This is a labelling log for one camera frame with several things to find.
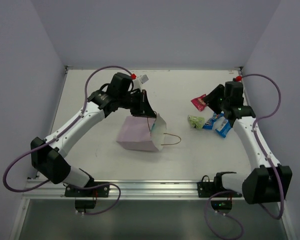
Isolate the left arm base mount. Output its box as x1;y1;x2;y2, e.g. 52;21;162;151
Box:
64;181;110;213

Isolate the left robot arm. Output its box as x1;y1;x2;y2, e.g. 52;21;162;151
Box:
30;72;156;189

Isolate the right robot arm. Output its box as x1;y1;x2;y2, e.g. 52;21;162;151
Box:
203;81;293;205

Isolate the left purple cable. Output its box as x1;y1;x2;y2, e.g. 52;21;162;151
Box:
2;65;138;193

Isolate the teal Fox's candy bag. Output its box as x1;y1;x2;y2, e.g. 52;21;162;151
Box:
150;122;156;133

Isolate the green snack packet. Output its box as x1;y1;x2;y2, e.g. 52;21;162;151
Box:
187;115;206;129

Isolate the pink paper bag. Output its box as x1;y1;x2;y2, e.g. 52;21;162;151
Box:
116;114;182;152

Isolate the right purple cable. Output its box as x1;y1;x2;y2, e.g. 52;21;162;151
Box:
233;73;287;221

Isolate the red pink snack packet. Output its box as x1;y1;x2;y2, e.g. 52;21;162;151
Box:
191;94;207;112

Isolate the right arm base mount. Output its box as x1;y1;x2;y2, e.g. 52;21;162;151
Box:
196;171;243;214

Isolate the aluminium table rail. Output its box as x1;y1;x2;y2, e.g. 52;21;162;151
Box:
23;180;208;200

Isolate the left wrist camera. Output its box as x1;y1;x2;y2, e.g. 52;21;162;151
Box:
134;74;149;90

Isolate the blue M&M snack packet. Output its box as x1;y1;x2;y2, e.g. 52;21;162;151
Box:
202;112;224;130

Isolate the blue cookie snack packet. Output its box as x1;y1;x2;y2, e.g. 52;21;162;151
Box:
215;119;232;138

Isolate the purple cable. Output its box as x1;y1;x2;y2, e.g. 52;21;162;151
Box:
233;73;287;221
2;65;138;193

